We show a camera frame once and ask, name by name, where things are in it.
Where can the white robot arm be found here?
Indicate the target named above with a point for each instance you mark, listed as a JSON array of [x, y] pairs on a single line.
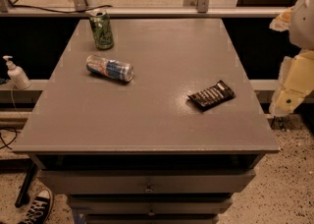
[[301, 27]]

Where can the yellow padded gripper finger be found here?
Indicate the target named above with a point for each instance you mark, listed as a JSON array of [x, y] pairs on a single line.
[[295, 83]]

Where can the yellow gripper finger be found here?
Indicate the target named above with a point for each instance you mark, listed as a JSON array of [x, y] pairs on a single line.
[[282, 21]]

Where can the black table leg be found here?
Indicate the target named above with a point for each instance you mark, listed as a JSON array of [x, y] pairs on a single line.
[[23, 197]]

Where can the grey drawer cabinet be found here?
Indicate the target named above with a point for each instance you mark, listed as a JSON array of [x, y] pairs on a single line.
[[143, 152]]

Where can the black snack packet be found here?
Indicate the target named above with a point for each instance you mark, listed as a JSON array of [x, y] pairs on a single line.
[[212, 96]]

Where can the green soda can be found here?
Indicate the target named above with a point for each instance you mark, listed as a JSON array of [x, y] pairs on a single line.
[[101, 29]]

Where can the red bull can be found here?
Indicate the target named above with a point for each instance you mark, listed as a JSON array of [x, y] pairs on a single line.
[[113, 69]]

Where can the black canvas sneaker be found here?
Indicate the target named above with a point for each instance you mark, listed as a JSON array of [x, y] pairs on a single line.
[[40, 208]]

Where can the white pump bottle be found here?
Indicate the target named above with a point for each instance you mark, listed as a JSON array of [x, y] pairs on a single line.
[[16, 74]]

